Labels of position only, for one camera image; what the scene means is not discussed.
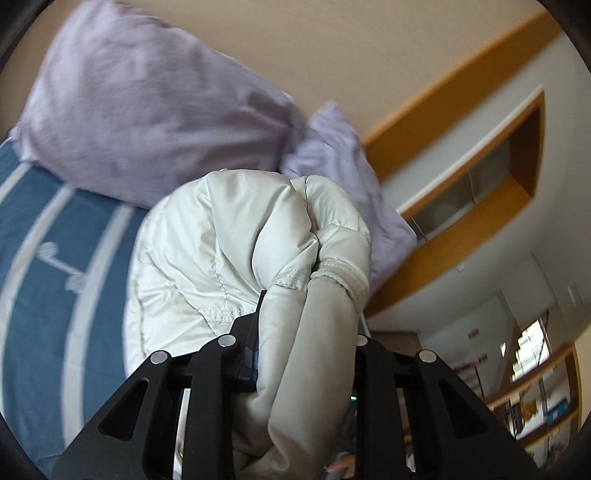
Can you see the beige puffer jacket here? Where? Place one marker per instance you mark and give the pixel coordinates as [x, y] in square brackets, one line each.
[207, 258]

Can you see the blue white-striped bed sheet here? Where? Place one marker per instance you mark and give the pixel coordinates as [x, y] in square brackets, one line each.
[41, 286]

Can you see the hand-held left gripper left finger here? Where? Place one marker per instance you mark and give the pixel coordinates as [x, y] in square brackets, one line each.
[250, 364]

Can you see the wide lilac pillow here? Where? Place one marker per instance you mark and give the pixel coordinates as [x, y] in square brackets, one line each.
[138, 101]

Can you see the crumpled lilac pillow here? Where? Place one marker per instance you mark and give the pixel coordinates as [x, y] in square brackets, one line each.
[341, 175]

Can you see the wooden framed glass door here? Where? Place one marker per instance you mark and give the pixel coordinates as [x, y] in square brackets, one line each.
[521, 175]

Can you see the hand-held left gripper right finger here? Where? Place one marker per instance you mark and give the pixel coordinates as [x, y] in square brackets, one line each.
[374, 392]

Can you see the wooden shelving unit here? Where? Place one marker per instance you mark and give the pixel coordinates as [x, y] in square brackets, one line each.
[545, 406]

